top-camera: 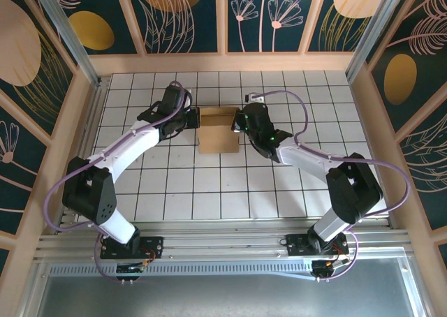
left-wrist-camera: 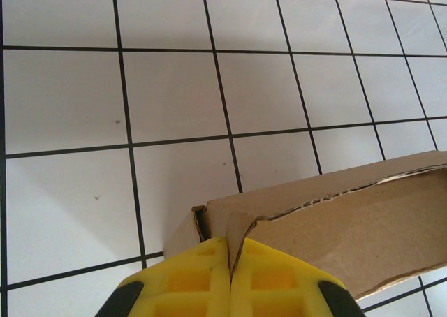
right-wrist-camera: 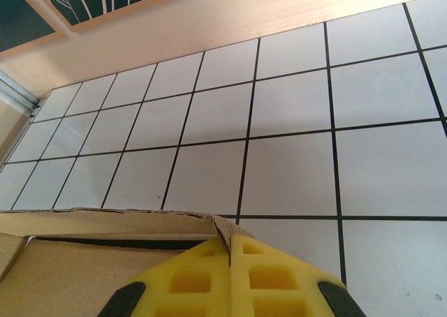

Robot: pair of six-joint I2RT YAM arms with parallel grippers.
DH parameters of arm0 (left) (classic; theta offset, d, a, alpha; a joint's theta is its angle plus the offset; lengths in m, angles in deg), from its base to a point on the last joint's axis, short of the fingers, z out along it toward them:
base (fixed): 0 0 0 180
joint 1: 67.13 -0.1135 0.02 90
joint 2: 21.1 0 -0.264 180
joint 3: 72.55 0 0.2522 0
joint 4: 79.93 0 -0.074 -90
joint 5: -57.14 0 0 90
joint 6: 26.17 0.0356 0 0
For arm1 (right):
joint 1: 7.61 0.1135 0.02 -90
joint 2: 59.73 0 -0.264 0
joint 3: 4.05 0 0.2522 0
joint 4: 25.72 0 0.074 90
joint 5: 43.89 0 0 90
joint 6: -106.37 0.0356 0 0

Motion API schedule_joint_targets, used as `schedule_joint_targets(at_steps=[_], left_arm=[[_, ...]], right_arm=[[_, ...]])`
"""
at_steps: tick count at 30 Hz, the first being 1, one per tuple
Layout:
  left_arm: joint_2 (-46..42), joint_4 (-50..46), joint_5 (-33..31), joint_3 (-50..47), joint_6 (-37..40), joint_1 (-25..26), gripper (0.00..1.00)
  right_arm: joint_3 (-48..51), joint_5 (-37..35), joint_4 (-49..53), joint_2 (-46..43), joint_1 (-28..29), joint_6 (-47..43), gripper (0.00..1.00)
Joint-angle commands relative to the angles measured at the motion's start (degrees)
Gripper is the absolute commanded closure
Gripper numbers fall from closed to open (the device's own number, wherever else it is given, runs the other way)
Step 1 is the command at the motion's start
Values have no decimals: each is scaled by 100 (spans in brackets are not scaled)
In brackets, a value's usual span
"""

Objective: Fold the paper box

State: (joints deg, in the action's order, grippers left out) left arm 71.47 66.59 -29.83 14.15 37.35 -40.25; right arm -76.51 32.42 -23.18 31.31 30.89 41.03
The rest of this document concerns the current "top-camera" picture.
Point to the brown cardboard paper box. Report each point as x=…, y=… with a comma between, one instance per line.
x=218, y=139

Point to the aluminium side rail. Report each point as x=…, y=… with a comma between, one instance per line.
x=93, y=118

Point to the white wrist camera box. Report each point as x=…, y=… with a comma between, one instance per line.
x=257, y=98
x=188, y=97

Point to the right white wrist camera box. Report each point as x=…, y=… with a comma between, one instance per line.
x=257, y=98

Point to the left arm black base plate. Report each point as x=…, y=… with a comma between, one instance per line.
x=153, y=243

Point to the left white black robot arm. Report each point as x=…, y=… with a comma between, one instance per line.
x=129, y=149

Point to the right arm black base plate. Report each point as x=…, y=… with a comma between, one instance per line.
x=297, y=247

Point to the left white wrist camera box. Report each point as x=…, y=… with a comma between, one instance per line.
x=188, y=97

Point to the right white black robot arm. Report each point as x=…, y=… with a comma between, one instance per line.
x=307, y=158

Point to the aluminium corner post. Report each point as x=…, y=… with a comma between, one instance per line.
x=377, y=27
x=66, y=27

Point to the grey metal sheet panel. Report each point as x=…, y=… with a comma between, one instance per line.
x=223, y=296

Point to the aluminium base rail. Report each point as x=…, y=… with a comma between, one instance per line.
x=223, y=243

